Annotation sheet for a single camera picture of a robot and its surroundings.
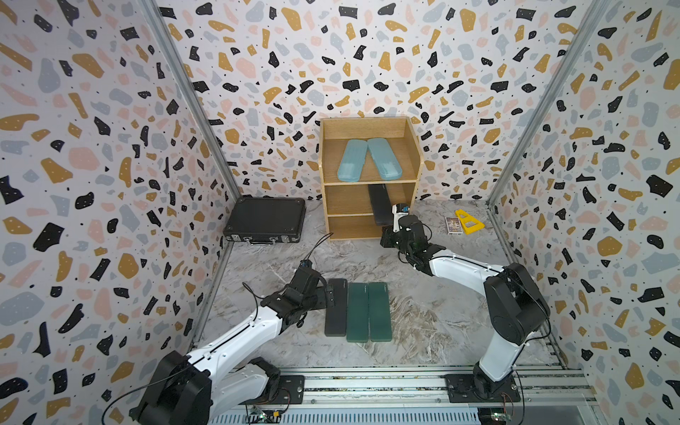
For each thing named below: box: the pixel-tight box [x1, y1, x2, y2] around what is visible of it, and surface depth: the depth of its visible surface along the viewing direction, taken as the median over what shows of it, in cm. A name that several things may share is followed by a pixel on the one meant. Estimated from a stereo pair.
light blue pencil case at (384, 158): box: [366, 137, 403, 180], surface depth 92 cm
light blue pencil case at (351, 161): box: [337, 139, 369, 183], surface depth 89 cm
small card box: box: [444, 216, 464, 235], surface depth 115 cm
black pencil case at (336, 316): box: [324, 278, 348, 337], surface depth 87 cm
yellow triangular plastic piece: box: [455, 208, 486, 235], surface depth 115 cm
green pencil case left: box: [346, 282, 370, 343], surface depth 87 cm
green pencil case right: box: [368, 281, 393, 342], surface depth 90 cm
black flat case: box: [223, 196, 307, 246], surface depth 109 cm
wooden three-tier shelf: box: [318, 116, 424, 241], surface depth 98 cm
